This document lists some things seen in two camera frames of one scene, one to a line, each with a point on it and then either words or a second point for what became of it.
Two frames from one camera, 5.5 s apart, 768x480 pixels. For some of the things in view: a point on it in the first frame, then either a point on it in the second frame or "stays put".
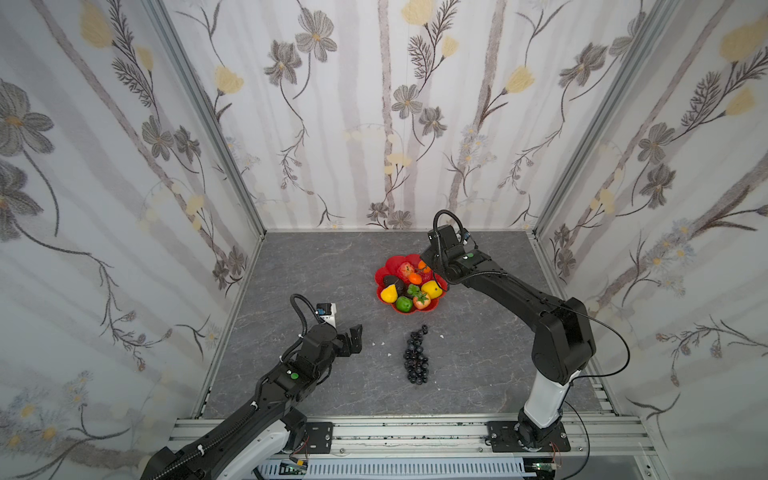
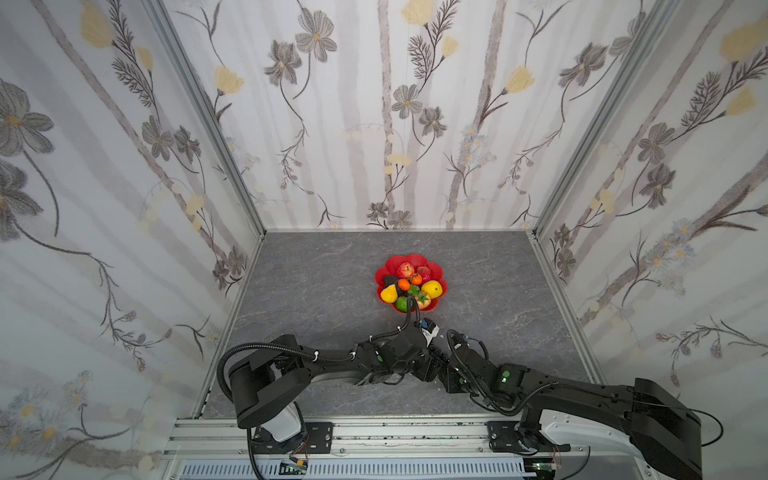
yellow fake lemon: x=432 y=288 stays put
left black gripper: x=345 y=342 to x=411 y=339
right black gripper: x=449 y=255 to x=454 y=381
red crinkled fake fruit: x=405 y=269 stays put
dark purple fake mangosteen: x=413 y=290 stays put
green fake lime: x=404 y=304 stays put
